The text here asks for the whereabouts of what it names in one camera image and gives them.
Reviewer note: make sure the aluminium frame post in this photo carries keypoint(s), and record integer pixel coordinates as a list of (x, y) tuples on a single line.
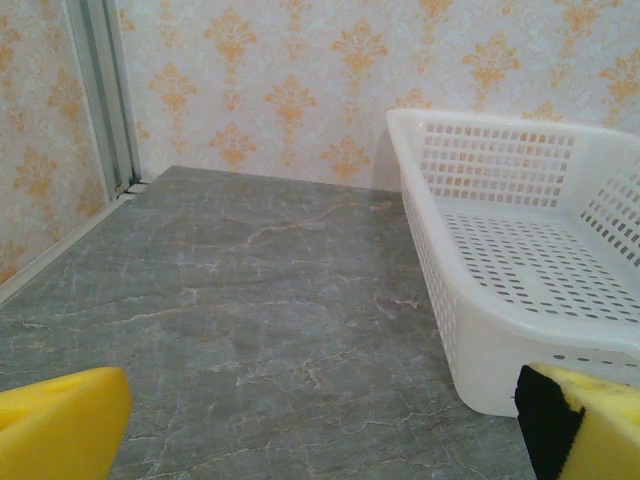
[(107, 100)]

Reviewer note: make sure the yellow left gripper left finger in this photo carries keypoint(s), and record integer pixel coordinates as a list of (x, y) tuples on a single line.
[(55, 425)]

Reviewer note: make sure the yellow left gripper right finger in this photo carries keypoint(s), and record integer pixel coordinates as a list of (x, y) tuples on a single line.
[(600, 430)]

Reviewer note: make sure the aluminium side frame rail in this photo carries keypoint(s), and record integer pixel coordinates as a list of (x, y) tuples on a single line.
[(65, 245)]

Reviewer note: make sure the white perforated plastic basket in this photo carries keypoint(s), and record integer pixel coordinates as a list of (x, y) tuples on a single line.
[(480, 320)]

